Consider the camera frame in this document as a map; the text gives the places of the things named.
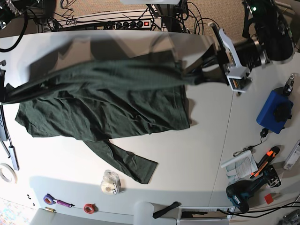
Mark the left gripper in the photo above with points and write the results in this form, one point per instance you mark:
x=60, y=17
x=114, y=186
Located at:
x=237, y=61

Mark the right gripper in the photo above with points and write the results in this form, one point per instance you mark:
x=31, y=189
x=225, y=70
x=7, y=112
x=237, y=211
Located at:
x=2, y=80

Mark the dark green t-shirt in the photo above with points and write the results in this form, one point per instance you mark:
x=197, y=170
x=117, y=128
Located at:
x=100, y=100

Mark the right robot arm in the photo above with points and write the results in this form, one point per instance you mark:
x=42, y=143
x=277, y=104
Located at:
x=18, y=20

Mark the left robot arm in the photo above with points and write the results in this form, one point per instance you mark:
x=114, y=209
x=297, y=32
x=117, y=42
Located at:
x=268, y=39

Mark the blue plastic box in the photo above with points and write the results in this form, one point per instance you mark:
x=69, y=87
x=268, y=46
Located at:
x=276, y=111

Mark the metal clamp tool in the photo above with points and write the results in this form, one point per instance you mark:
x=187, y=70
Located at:
x=289, y=85

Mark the white tape roll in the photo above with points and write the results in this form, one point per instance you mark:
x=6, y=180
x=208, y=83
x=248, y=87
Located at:
x=7, y=173

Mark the silver carabiner clip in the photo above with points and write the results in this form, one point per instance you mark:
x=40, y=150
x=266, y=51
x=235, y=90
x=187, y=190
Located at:
x=243, y=150

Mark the black power strip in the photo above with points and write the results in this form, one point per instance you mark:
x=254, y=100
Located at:
x=128, y=25

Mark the white paper manual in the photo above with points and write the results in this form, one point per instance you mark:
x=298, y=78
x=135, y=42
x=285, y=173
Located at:
x=240, y=166

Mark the orange black utility knife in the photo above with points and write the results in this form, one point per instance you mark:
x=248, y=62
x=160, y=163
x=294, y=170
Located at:
x=266, y=159

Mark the purple tape roll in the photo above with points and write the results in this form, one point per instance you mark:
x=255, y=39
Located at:
x=48, y=199

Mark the brass small cylinder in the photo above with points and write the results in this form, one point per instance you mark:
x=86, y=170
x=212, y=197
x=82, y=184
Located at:
x=49, y=209

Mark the red square sticker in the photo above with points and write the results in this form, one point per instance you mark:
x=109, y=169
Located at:
x=269, y=199

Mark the red tape roll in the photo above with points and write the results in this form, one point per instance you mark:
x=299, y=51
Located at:
x=89, y=208

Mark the black cordless drill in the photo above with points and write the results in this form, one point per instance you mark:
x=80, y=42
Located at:
x=239, y=192

